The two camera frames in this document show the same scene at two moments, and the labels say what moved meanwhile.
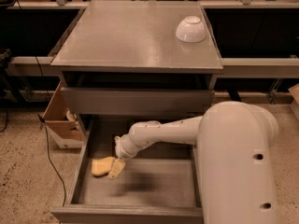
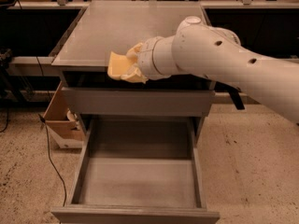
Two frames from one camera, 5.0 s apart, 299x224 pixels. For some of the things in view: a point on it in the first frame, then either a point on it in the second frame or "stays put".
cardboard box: [64, 125] stays put
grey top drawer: [85, 101] stays put
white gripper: [125, 149] -> [146, 61]
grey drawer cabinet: [137, 74] stays put
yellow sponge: [102, 165] -> [118, 65]
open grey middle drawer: [160, 184] stays put
